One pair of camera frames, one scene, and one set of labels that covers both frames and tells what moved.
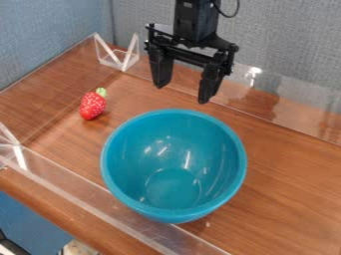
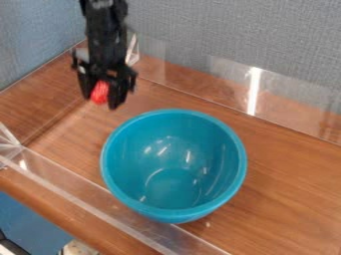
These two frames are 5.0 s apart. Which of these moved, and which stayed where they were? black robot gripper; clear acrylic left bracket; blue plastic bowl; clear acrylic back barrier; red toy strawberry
Moved: red toy strawberry; black robot gripper
Stayed: blue plastic bowl; clear acrylic left bracket; clear acrylic back barrier
